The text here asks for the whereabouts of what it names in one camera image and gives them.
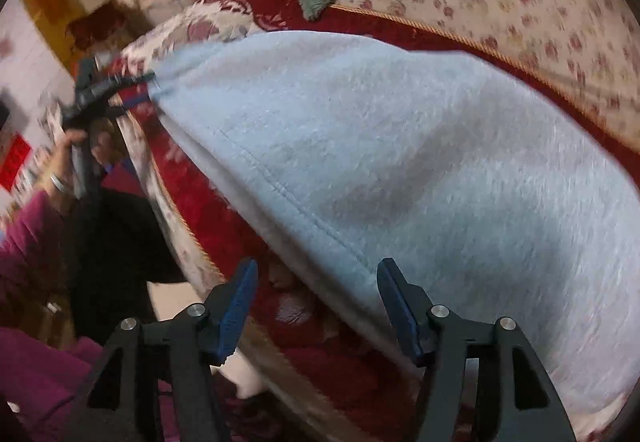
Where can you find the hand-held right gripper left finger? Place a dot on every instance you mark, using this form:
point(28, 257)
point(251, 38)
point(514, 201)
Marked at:
point(239, 309)

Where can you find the red paper sign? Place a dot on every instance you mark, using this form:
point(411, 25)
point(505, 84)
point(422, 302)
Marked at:
point(14, 162)

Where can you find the person's left forearm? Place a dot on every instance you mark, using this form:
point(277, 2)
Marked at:
point(30, 242)

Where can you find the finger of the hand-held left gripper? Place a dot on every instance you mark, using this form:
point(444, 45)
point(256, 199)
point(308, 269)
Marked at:
point(127, 81)
point(131, 103)

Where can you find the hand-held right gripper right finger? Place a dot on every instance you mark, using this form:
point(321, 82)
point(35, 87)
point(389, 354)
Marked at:
point(400, 309)

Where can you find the brown wooden furniture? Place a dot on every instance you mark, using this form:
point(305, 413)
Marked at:
point(75, 22)

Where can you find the person's left hand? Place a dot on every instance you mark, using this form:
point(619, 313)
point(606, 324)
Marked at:
point(65, 157)

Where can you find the red floral blanket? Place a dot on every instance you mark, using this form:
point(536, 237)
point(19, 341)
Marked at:
point(350, 362)

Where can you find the light grey fleece pants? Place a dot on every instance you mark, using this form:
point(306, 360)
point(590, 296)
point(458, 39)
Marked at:
point(400, 147)

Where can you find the black cloth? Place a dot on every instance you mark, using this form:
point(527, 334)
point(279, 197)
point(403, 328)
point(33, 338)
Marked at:
point(120, 262)

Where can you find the person's magenta clothing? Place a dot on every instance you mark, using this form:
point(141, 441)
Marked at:
point(45, 382)

